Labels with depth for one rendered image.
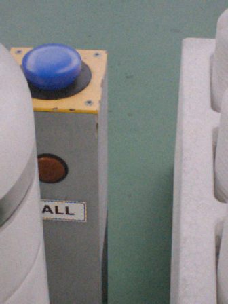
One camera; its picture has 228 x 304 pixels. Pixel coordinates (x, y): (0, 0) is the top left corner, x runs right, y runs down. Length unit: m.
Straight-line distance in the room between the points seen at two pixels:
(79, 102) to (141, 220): 0.38
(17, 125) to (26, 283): 0.06
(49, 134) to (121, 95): 0.52
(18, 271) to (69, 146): 0.30
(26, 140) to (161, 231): 0.65
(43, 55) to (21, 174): 0.32
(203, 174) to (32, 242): 0.43
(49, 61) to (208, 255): 0.19
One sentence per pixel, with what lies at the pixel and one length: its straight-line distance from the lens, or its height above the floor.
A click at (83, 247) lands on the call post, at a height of 0.18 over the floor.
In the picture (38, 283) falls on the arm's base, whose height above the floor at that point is 0.43.
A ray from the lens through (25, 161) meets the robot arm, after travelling 0.22.
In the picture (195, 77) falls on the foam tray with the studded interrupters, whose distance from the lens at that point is 0.77.
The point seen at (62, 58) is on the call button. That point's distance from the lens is 0.53.
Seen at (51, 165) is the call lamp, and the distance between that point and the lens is 0.54.
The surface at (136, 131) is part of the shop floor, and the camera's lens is 0.98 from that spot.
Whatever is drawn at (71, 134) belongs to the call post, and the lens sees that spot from 0.52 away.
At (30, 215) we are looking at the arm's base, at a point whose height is 0.46.
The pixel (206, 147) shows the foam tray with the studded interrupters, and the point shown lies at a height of 0.18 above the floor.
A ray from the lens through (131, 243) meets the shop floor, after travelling 0.85.
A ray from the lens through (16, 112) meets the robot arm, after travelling 0.21.
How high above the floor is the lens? 0.63
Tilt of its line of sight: 41 degrees down
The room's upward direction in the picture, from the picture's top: straight up
